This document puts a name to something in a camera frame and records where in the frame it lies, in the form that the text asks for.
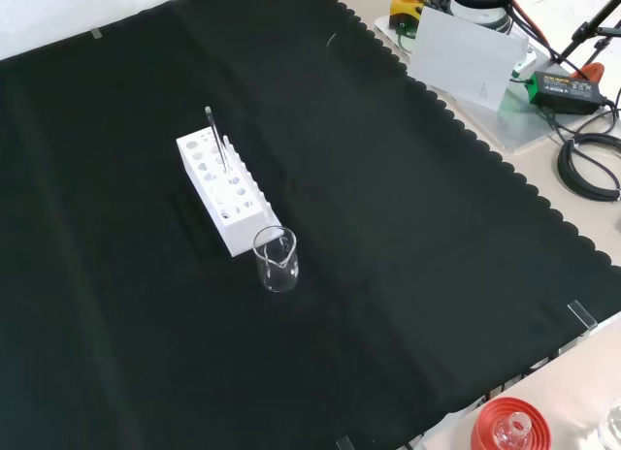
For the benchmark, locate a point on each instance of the clear cloth clip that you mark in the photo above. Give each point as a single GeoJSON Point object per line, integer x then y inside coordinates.
{"type": "Point", "coordinates": [344, 442]}
{"type": "Point", "coordinates": [96, 33]}
{"type": "Point", "coordinates": [582, 316]}

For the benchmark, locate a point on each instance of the black tripod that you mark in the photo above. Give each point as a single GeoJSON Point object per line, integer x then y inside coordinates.
{"type": "Point", "coordinates": [582, 33]}

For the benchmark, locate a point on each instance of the small clear glass beaker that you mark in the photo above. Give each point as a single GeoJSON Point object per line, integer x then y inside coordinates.
{"type": "Point", "coordinates": [281, 280]}

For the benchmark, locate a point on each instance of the black power adapter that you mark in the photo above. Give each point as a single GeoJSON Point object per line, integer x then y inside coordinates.
{"type": "Point", "coordinates": [563, 91]}

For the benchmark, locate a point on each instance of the pale board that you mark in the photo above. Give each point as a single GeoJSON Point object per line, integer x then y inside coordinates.
{"type": "Point", "coordinates": [461, 52]}

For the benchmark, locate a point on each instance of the white test tube rack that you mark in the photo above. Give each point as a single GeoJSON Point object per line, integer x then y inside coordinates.
{"type": "Point", "coordinates": [213, 217]}

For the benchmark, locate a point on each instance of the yellow stop button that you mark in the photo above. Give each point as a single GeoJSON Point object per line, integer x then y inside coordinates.
{"type": "Point", "coordinates": [405, 11]}

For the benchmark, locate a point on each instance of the clear glass vessel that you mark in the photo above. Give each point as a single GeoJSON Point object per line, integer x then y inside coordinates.
{"type": "Point", "coordinates": [613, 426]}

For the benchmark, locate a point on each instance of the black bench cloth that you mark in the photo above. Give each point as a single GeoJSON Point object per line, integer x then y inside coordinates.
{"type": "Point", "coordinates": [388, 227]}

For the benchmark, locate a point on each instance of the clear round-bottom flask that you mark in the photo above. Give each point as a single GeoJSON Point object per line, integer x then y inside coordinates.
{"type": "Point", "coordinates": [516, 423]}

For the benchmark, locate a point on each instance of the metal base plate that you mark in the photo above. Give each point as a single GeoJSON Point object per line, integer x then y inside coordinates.
{"type": "Point", "coordinates": [524, 125]}

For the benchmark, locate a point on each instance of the clear glass rod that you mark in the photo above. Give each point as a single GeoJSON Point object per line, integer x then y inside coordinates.
{"type": "Point", "coordinates": [214, 127]}

